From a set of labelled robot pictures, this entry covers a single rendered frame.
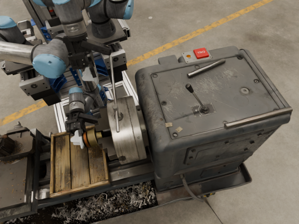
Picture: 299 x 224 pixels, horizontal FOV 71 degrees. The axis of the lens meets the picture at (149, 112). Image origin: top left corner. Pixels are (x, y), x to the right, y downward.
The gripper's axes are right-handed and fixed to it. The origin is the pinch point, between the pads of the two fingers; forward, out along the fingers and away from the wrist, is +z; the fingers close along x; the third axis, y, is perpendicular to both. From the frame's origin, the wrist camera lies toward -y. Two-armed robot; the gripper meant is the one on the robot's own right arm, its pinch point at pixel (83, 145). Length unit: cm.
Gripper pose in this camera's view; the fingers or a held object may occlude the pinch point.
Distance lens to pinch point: 105.2
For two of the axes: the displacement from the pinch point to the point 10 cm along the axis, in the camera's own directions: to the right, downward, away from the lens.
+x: -0.5, -5.4, -8.4
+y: -9.7, 2.2, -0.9
